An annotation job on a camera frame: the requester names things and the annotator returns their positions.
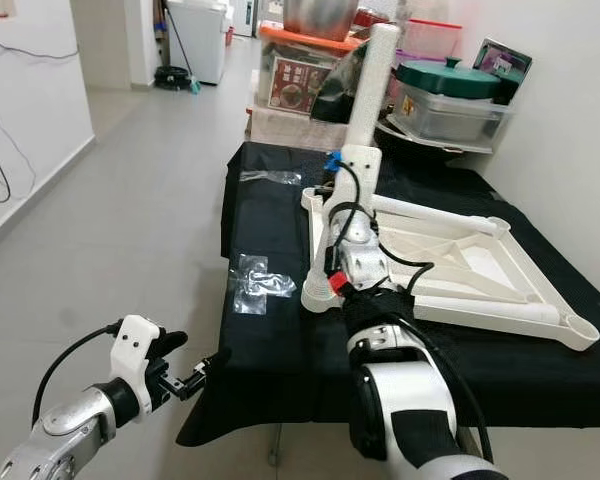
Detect dark plastic bag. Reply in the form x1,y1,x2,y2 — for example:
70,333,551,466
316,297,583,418
313,40,376,125

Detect purple printed box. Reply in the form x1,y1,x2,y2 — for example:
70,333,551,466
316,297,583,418
471,37,534,106

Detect large steel pot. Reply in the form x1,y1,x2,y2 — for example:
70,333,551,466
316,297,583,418
281,0,363,42

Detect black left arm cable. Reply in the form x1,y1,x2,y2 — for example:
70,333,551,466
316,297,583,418
30,320,126,426

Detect clear tape cross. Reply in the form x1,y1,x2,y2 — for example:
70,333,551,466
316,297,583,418
232,254,298,317

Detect white plastic children table top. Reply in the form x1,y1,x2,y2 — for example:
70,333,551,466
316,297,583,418
300,186,600,352

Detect white appliance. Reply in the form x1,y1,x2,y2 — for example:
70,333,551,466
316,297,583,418
166,0,230,87

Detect clear tape strip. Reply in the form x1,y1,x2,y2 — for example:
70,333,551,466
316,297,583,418
239,170,307,187

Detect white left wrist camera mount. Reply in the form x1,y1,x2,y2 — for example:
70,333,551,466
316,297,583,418
112,314,169,413

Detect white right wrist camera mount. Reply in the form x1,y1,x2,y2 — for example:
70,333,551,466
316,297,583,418
325,145,381,216

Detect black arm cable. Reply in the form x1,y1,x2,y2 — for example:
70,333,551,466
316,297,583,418
30,320,126,426
325,150,366,271

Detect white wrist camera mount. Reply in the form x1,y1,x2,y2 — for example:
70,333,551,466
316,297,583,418
325,145,381,216
112,314,169,413

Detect black wall cable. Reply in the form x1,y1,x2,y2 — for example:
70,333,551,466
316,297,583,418
0,33,83,63

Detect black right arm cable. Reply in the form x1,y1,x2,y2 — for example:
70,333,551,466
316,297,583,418
325,150,366,271

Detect clear plastic storage box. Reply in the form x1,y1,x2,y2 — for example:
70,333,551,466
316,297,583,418
392,85,513,148

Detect orange lidded red print box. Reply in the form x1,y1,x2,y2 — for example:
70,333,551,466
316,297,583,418
257,24,361,117

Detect green lidded pot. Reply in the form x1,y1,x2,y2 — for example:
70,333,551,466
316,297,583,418
397,57,503,101

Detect pink lidded clear container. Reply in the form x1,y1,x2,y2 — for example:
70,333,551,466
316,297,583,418
398,17,464,63

